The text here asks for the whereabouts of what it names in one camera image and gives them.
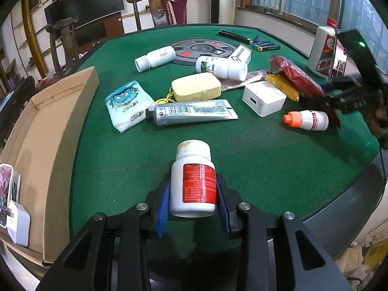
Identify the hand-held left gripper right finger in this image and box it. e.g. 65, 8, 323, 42
215, 173, 354, 291

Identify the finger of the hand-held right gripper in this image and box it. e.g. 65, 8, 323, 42
299, 92, 344, 129
329, 77, 363, 91

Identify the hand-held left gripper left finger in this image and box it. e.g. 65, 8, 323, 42
36, 177, 172, 291

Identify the red packet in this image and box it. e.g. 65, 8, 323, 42
269, 55, 328, 102

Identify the white pill bottle red label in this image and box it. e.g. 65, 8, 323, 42
169, 140, 217, 218

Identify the white square box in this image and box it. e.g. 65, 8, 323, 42
242, 80, 287, 117

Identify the silver sachet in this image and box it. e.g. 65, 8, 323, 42
220, 70, 270, 91

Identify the silver tube black cap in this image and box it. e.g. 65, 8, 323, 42
145, 99, 239, 127

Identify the cardboard box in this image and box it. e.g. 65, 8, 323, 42
0, 67, 100, 267

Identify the white plastic bottle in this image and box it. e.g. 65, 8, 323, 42
135, 46, 176, 73

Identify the white bottle orange cap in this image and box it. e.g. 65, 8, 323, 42
283, 110, 329, 131

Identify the white liquor bottle red cap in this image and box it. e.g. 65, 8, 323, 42
306, 18, 341, 78

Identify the yellow packet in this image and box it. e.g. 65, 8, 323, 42
264, 73, 300, 102

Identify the white blue toothpaste box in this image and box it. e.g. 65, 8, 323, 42
229, 44, 252, 65

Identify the white bottle green label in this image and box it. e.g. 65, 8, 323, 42
195, 55, 248, 81

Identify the blue cartoon tissue pack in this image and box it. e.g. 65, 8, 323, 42
105, 80, 156, 133

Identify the round table control panel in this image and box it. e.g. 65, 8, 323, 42
170, 38, 240, 66

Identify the white charger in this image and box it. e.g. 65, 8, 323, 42
7, 200, 31, 247

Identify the pile of plastic bags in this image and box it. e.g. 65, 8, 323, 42
346, 233, 388, 282

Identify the fairy print lunch box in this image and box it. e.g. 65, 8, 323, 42
0, 164, 21, 228

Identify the dark red fringed cloth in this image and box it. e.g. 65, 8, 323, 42
162, 0, 188, 25

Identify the black keyboard piano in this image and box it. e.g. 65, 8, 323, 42
0, 76, 37, 146

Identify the wooden chair with cloth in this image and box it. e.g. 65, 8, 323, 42
127, 0, 188, 31

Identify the dark wooden chair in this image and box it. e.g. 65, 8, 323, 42
45, 17, 82, 78

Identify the black television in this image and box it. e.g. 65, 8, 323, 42
44, 0, 125, 26

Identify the yellow case with chain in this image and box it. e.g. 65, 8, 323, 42
155, 73, 222, 104

